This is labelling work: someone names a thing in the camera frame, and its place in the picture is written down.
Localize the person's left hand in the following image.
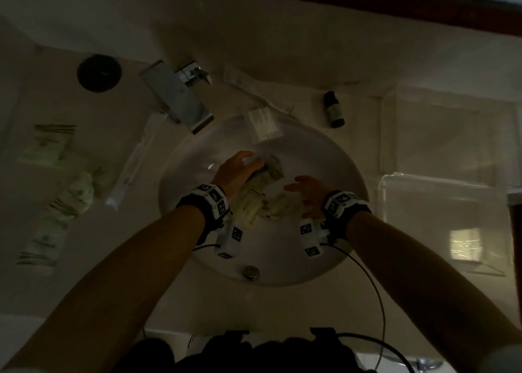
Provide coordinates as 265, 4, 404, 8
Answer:
212, 151, 266, 196

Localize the person's right hand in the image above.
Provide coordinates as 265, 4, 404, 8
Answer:
283, 175, 333, 220

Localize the green print sachet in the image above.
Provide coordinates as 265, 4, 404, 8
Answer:
250, 154, 285, 182
17, 123, 77, 168

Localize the person's right forearm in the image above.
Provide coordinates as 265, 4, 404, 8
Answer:
346, 209, 522, 373

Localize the person's left forearm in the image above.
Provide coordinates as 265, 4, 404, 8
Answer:
0, 205, 207, 373

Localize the torn white wrapper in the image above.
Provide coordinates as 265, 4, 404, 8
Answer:
262, 191, 306, 223

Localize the clear packet with white pad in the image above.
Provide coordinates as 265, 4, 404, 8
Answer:
244, 107, 285, 144

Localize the white round sink basin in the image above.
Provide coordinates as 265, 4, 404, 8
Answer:
158, 113, 370, 288

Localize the long clear wrapped toiletry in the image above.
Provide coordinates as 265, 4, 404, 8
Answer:
222, 67, 295, 117

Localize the chrome faucet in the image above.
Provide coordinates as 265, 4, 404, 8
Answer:
138, 60, 215, 136

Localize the small dark bottle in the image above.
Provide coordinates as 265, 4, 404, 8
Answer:
323, 91, 347, 129

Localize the long white toothbrush packet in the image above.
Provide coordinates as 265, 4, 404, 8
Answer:
106, 113, 169, 211

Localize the clear acrylic tray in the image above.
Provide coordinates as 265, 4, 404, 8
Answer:
377, 172, 515, 278

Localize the clear acrylic box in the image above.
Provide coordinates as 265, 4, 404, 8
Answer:
379, 84, 518, 178

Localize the person's dark clothing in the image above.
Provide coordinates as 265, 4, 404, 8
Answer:
109, 327, 369, 373

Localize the black round cap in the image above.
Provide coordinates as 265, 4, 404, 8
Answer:
77, 54, 123, 93

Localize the chrome fixture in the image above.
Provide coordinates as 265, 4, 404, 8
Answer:
408, 356, 444, 373

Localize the flat green print sachet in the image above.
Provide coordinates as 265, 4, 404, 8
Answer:
17, 123, 77, 168

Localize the dark wooden cabinet edge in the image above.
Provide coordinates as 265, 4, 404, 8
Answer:
507, 192, 522, 318

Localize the right wrist camera with markers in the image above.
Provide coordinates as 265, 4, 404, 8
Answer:
299, 189, 372, 259

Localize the wrist camera with markers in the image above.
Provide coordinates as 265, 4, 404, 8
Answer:
299, 189, 372, 259
175, 183, 245, 260

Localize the left wrist camera with markers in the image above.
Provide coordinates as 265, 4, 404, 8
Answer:
175, 183, 245, 260

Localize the dark wooden mirror frame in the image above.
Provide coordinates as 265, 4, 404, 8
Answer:
161, 0, 522, 39

